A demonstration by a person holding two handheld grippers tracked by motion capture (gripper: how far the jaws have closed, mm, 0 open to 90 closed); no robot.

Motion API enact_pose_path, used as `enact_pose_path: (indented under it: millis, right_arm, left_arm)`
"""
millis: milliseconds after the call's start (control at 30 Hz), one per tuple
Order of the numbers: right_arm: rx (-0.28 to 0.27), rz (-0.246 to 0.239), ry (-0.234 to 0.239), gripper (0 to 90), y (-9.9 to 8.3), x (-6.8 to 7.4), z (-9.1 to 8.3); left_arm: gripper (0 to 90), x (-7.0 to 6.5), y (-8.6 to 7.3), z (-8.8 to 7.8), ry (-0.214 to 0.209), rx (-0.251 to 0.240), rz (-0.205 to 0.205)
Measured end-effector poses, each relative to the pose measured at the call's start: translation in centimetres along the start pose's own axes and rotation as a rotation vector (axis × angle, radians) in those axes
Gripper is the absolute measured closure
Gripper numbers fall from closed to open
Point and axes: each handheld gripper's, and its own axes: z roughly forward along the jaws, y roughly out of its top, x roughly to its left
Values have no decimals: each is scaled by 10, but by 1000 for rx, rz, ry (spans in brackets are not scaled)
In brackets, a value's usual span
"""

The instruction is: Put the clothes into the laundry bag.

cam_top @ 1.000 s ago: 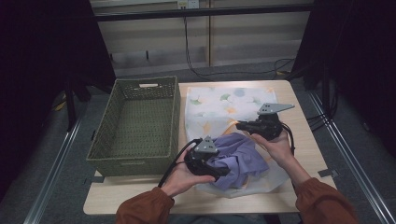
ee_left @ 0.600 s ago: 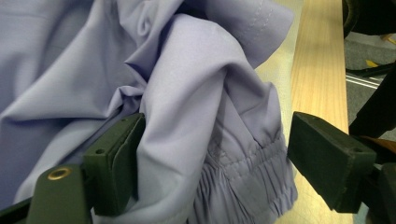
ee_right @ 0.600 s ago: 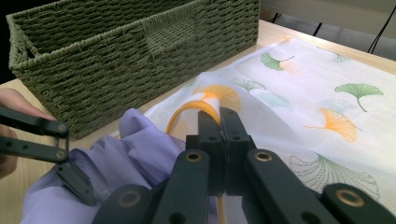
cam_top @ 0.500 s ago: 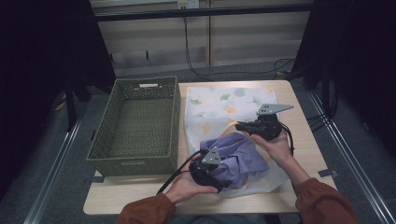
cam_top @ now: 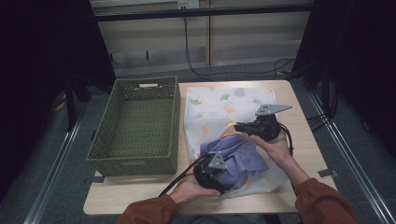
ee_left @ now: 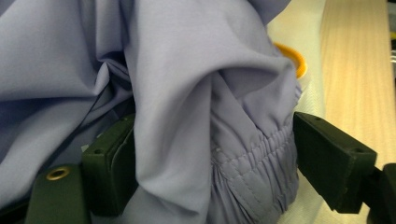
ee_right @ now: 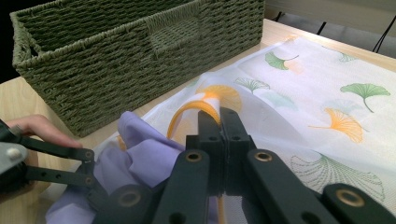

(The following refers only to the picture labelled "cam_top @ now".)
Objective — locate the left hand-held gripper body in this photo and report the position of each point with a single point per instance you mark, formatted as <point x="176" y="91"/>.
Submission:
<point x="205" y="175"/>

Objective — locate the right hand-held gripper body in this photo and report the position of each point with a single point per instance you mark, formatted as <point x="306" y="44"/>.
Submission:
<point x="267" y="127"/>

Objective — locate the purple shirt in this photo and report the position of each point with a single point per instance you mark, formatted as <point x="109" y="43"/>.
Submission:
<point x="246" y="158"/>

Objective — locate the floral mesh laundry bag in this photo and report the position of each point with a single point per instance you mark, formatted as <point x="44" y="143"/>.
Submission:
<point x="214" y="109"/>

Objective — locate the green woven basket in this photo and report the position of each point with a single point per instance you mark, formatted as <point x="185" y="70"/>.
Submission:
<point x="140" y="124"/>

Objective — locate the person's left hand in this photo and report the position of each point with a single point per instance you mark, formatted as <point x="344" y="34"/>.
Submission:
<point x="190" y="189"/>

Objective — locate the person's right hand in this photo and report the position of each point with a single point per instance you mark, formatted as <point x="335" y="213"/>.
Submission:
<point x="277" y="149"/>

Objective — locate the black metal stand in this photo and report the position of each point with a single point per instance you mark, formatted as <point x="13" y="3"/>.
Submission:
<point x="326" y="93"/>
<point x="71" y="102"/>

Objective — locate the black curtain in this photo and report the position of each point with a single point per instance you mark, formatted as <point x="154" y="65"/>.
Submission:
<point x="358" y="62"/>
<point x="40" y="77"/>

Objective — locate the black horizontal bar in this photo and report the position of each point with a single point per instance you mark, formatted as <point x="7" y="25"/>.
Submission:
<point x="202" y="12"/>

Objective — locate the grey table bracket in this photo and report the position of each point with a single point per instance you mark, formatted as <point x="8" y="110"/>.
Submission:
<point x="328" y="173"/>
<point x="96" y="179"/>

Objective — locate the aluminium floor rail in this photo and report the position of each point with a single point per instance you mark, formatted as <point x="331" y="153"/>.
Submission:
<point x="351" y="146"/>
<point x="51" y="174"/>

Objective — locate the white wall power outlet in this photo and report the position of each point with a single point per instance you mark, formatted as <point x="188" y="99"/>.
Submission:
<point x="188" y="3"/>

